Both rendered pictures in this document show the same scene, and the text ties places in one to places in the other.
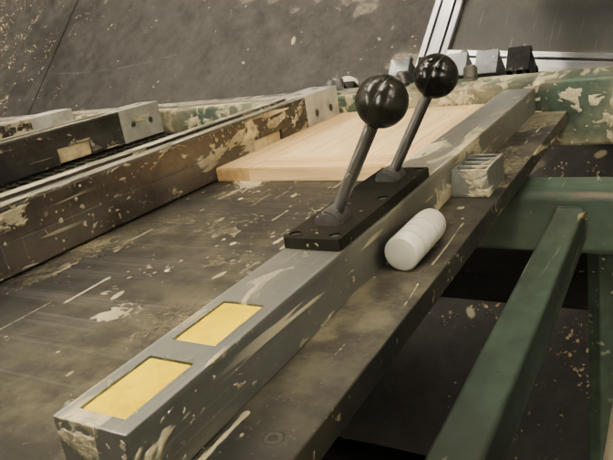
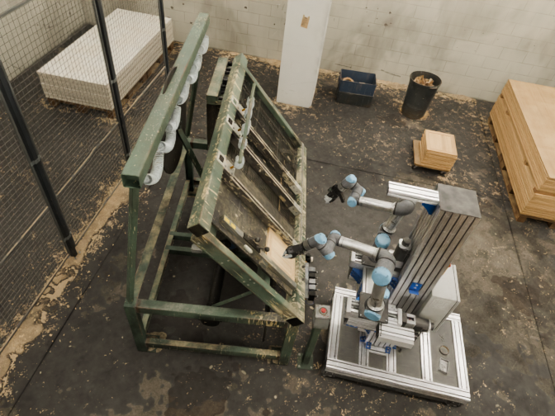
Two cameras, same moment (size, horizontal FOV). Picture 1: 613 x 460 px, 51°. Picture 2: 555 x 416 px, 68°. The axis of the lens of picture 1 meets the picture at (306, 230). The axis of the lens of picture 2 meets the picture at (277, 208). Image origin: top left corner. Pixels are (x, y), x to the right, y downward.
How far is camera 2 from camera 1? 2.47 m
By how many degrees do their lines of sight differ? 18
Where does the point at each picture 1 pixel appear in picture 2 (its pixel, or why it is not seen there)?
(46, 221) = (250, 204)
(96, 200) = (256, 210)
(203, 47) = (358, 223)
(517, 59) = (311, 292)
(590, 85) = (296, 298)
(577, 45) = (343, 330)
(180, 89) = (341, 217)
